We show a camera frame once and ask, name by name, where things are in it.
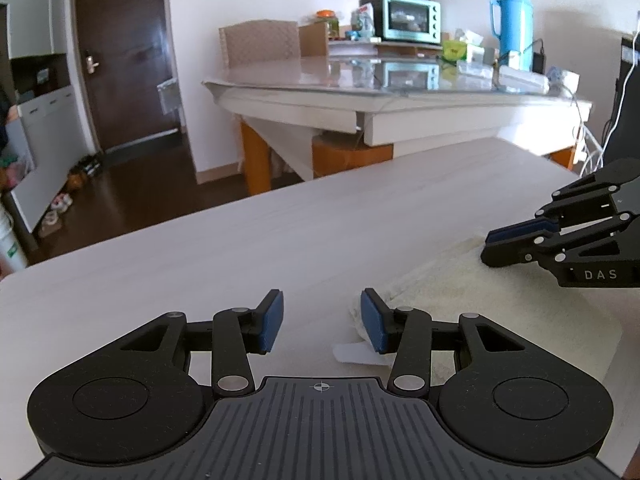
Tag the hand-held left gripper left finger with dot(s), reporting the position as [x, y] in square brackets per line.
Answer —
[270, 322]

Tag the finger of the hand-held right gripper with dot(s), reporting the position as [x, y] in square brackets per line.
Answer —
[520, 252]
[595, 190]

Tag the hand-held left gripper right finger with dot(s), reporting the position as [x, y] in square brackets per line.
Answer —
[375, 322]

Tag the cream terry towel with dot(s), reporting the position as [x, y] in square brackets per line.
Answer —
[475, 300]

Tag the black computer case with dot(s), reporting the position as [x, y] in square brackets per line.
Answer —
[627, 100]

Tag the white power strip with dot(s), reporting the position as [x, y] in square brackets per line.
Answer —
[525, 79]

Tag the orange wooden stool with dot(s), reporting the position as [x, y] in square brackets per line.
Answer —
[350, 155]

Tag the blue thermos jug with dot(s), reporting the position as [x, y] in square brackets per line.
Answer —
[515, 25]

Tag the green tissue box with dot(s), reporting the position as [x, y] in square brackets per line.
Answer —
[454, 50]

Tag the dark shoes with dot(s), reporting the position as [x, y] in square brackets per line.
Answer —
[91, 166]

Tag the white pink shoes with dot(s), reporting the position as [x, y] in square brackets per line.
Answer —
[61, 202]

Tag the glass-topped dining table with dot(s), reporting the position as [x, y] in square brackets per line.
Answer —
[320, 80]

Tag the teal toaster oven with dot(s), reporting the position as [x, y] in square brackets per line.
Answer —
[407, 17]

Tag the white plastic bucket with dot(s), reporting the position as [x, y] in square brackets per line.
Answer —
[11, 245]

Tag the snack bag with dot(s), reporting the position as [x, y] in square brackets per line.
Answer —
[363, 21]

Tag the beige woven chair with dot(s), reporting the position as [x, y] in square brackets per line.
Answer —
[257, 42]

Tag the brown cardboard box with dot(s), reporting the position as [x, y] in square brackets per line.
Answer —
[314, 39]

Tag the white cabinet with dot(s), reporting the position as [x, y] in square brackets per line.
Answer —
[42, 135]

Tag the orange-lidded jar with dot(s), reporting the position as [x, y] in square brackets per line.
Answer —
[327, 24]

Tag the dark wooden door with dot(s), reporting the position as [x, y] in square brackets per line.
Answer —
[125, 55]

